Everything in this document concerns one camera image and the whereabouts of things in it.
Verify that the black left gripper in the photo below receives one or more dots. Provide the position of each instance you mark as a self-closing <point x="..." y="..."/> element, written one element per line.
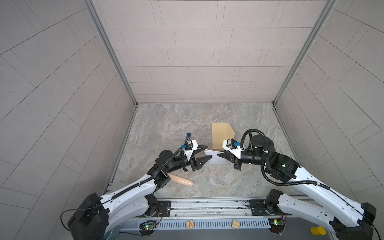
<point x="194" y="165"/>

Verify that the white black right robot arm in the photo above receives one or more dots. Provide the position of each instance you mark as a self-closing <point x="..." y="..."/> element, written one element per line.
<point x="343" y="217"/>

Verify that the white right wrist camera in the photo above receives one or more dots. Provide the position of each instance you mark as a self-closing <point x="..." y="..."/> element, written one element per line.
<point x="233" y="147"/>

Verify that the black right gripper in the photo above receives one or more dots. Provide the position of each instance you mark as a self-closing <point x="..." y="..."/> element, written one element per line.
<point x="232" y="158"/>

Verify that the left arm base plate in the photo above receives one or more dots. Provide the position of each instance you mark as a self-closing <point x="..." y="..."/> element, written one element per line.
<point x="160" y="208"/>

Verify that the white letter blue border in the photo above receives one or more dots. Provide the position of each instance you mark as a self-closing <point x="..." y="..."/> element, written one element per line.
<point x="215" y="159"/>

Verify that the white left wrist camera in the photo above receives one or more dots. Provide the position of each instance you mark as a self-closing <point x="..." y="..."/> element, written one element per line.
<point x="188" y="150"/>

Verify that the green circuit board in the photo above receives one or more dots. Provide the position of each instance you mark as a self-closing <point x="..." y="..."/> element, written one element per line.
<point x="147" y="228"/>
<point x="277" y="226"/>

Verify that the left green circuit board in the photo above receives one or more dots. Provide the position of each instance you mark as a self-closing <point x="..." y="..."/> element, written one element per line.
<point x="147" y="228"/>

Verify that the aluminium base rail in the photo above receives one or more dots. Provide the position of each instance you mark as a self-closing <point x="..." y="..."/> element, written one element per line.
<point x="217" y="213"/>

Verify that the wooden letter block A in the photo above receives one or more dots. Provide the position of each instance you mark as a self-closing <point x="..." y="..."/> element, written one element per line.
<point x="190" y="224"/>

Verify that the yellow cylinder object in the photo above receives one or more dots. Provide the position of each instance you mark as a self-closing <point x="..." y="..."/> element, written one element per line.
<point x="318" y="231"/>

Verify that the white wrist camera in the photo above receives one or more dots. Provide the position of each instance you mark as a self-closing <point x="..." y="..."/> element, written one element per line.
<point x="188" y="150"/>
<point x="233" y="147"/>

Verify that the aluminium corner post left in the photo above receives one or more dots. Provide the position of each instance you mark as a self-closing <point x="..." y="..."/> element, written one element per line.
<point x="89" y="5"/>

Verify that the beige wooden cylinder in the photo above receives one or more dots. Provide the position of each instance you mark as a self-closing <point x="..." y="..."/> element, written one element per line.
<point x="180" y="180"/>

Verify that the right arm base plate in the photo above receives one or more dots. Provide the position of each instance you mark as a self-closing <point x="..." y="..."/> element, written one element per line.
<point x="258" y="207"/>

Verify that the right green circuit board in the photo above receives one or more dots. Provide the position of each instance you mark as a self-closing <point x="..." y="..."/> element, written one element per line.
<point x="277" y="226"/>

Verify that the aluminium corner post right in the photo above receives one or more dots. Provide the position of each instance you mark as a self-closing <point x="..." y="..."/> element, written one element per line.
<point x="324" y="14"/>

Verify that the plain wooden block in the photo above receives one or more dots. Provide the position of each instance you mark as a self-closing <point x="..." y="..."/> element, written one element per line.
<point x="235" y="224"/>

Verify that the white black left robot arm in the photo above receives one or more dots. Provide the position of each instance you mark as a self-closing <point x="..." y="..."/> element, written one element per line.
<point x="98" y="215"/>

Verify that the yellow paper envelope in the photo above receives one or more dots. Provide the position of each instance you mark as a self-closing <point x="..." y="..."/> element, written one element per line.
<point x="221" y="132"/>

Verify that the aluminium corner post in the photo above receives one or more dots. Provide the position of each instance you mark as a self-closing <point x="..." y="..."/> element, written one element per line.
<point x="324" y="14"/>
<point x="89" y="5"/>

